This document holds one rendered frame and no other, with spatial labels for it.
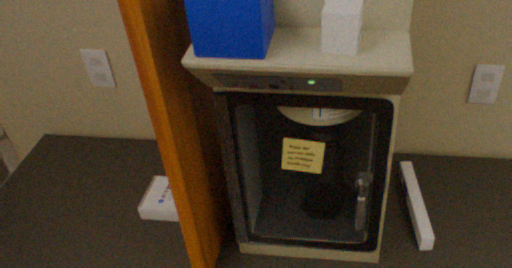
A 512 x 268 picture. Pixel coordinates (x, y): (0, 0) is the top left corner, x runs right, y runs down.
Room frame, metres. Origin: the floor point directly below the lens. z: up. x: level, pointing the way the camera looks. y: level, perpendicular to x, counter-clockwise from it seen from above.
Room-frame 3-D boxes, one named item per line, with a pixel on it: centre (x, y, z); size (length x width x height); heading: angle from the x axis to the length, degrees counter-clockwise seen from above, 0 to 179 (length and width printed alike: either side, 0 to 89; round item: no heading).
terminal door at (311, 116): (0.69, 0.01, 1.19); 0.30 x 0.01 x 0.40; 83
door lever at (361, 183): (0.65, -0.10, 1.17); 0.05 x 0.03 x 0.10; 173
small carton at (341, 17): (0.64, -0.05, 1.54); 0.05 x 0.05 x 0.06; 79
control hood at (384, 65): (0.64, 0.01, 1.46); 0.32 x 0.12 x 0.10; 84
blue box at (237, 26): (0.65, 0.10, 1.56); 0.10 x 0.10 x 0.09; 84
